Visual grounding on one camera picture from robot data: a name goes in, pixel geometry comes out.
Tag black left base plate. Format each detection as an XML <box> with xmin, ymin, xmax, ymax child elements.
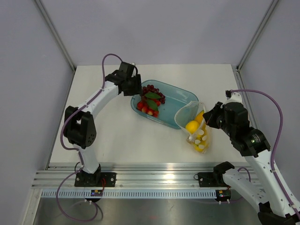
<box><xmin>74</xmin><ymin>172</ymin><xmax>116</xmax><ymax>188</ymax></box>

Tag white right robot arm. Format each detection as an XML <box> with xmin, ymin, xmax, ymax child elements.
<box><xmin>203</xmin><ymin>102</ymin><xmax>300</xmax><ymax>225</ymax></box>

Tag red strawberries with leaves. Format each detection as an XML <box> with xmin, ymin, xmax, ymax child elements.
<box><xmin>136</xmin><ymin>92</ymin><xmax>165</xmax><ymax>118</ymax></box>

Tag left aluminium frame post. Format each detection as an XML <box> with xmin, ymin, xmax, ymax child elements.
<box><xmin>33</xmin><ymin>0</ymin><xmax>76</xmax><ymax>74</ymax></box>

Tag teal plastic tray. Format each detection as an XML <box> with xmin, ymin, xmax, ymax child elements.
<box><xmin>130</xmin><ymin>80</ymin><xmax>198</xmax><ymax>129</ymax></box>

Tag white slotted cable duct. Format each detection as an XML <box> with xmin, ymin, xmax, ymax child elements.
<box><xmin>41</xmin><ymin>189</ymin><xmax>217</xmax><ymax>199</ymax></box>

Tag right aluminium frame post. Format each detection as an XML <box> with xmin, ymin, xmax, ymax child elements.
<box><xmin>236</xmin><ymin>0</ymin><xmax>281</xmax><ymax>73</ymax></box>

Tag yellow lemon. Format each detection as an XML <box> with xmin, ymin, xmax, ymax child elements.
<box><xmin>185</xmin><ymin>120</ymin><xmax>200</xmax><ymax>134</ymax></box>

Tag dark red grape bunch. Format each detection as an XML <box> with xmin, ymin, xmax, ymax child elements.
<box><xmin>142</xmin><ymin>84</ymin><xmax>165</xmax><ymax>104</ymax></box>

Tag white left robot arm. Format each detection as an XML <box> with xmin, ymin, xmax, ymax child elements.
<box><xmin>60</xmin><ymin>62</ymin><xmax>142</xmax><ymax>187</ymax></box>

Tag aluminium mounting rail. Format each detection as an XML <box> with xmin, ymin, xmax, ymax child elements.
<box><xmin>31</xmin><ymin>163</ymin><xmax>263</xmax><ymax>188</ymax></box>

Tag orange yellow mango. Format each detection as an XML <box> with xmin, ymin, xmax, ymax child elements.
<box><xmin>195</xmin><ymin>110</ymin><xmax>204</xmax><ymax>124</ymax></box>

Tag yellow banana bunch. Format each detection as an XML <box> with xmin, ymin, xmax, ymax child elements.
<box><xmin>191</xmin><ymin>131</ymin><xmax>210</xmax><ymax>153</ymax></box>

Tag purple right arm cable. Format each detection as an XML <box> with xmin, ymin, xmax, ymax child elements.
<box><xmin>225</xmin><ymin>89</ymin><xmax>300</xmax><ymax>216</ymax></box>

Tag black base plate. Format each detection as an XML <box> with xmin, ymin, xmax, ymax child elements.
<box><xmin>74</xmin><ymin>172</ymin><xmax>116</xmax><ymax>188</ymax></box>
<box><xmin>194</xmin><ymin>172</ymin><xmax>228</xmax><ymax>188</ymax></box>

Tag clear dotted zip bag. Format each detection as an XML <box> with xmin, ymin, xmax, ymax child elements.
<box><xmin>174</xmin><ymin>101</ymin><xmax>211</xmax><ymax>154</ymax></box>

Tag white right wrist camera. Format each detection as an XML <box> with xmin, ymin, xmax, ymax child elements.
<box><xmin>224</xmin><ymin>90</ymin><xmax>242</xmax><ymax>104</ymax></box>

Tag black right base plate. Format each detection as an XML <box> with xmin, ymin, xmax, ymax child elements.
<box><xmin>194</xmin><ymin>172</ymin><xmax>228</xmax><ymax>188</ymax></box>

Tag aluminium frame post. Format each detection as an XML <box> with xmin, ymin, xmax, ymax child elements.
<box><xmin>33</xmin><ymin>0</ymin><xmax>76</xmax><ymax>74</ymax></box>
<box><xmin>236</xmin><ymin>0</ymin><xmax>281</xmax><ymax>73</ymax></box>

